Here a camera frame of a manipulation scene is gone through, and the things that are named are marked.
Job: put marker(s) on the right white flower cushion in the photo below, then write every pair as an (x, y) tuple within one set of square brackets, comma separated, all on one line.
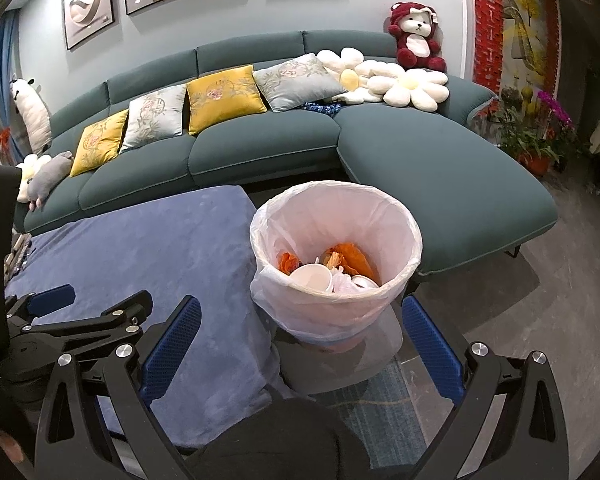
[(368, 80)]

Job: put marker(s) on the blue floor rug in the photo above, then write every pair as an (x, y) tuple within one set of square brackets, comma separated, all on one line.
[(380, 412)]

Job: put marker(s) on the red monkey plush toy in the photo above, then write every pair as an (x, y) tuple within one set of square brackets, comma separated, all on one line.
[(413, 26)]

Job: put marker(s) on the white plush alpaca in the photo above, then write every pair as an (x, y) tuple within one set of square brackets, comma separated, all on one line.
[(33, 113)]

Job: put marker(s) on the green sectional sofa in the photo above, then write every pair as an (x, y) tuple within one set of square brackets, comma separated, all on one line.
[(469, 198)]

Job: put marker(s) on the orange plastic bag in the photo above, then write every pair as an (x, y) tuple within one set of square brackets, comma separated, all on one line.
[(288, 263), (351, 258)]

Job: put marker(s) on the right yellow cushion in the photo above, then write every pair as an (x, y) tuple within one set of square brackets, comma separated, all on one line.
[(222, 96)]

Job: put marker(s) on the grey plush toy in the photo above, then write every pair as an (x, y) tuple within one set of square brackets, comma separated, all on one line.
[(47, 178)]

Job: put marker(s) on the pale embroidered cushion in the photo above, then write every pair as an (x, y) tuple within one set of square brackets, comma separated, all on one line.
[(155, 116), (290, 84)]

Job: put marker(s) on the white flower cushion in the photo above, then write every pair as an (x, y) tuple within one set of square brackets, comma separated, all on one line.
[(30, 166), (368, 80)]

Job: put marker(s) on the red wall decoration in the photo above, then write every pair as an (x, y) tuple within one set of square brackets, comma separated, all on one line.
[(489, 22)]

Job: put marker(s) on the trash bin with white liner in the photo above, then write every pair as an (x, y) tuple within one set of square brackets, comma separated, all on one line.
[(306, 220)]

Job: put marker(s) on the left framed picture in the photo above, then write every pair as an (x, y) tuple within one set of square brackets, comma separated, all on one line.
[(85, 18)]

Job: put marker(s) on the left yellow cushion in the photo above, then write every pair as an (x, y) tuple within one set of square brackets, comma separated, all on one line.
[(100, 143)]

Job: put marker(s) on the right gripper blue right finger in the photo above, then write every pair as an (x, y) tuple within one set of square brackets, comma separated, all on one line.
[(442, 364)]

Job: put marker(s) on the white paper towel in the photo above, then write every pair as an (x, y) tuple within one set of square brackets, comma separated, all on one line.
[(342, 283)]

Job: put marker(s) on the blue patterned cloth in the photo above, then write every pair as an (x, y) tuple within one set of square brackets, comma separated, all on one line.
[(330, 110)]

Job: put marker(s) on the red paper cup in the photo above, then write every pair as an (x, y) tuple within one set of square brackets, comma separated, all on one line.
[(313, 276), (363, 282)]

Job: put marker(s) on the yellow cushion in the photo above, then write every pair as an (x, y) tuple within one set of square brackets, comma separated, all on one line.
[(222, 96), (100, 143)]

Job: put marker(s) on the blue table cloth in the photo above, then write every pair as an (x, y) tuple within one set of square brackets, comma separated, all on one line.
[(195, 243)]

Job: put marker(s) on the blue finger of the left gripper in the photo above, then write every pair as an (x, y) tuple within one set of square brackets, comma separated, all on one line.
[(130, 312), (52, 300)]

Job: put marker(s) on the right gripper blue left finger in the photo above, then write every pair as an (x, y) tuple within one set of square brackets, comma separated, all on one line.
[(163, 347)]

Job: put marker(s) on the blue curtain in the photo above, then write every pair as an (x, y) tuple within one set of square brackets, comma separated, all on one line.
[(10, 151)]

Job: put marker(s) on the potted flower plants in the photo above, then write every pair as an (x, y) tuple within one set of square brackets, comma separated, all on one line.
[(531, 127)]

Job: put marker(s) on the left pale embroidered cushion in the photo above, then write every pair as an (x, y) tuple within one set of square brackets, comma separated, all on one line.
[(155, 116)]

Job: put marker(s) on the right pale embroidered cushion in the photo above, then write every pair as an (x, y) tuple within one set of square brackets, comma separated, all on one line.
[(290, 84)]

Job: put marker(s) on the left white flower cushion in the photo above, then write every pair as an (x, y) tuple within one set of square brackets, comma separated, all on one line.
[(30, 166)]

